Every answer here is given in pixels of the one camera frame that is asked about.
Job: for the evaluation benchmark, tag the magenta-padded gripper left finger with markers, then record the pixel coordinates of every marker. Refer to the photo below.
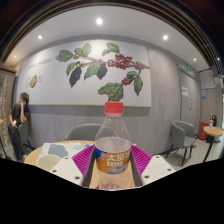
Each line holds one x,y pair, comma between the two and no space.
66,170

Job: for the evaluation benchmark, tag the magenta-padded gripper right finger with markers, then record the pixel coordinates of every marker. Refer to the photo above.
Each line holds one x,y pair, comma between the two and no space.
158,169

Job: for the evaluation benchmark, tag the clear red-capped water bottle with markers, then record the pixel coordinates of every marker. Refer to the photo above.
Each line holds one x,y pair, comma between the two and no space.
112,150

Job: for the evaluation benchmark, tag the flat round red coaster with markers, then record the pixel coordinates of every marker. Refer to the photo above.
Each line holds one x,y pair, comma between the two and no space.
110,187

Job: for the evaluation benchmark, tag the red fire extinguisher cabinet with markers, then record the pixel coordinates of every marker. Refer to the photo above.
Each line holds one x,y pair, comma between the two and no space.
203,130

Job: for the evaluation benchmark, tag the person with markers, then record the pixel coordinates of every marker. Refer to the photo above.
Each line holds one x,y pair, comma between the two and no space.
18,115

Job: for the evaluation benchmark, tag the grey door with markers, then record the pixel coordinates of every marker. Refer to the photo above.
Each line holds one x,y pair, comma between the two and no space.
190,103

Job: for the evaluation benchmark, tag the green exit sign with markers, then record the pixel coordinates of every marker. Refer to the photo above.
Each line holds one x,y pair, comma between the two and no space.
188,67

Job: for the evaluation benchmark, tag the round ceiling lights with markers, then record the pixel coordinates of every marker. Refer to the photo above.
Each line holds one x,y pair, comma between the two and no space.
99,21

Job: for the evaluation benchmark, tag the coffee plant wall mural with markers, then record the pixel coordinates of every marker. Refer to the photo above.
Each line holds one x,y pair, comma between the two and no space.
50,80

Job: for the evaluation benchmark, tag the wooden wall panel with writing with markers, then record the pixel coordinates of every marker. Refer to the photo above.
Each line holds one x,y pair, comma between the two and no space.
6,96

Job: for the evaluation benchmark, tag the white wall notice board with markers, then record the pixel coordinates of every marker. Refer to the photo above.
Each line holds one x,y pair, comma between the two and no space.
207,79

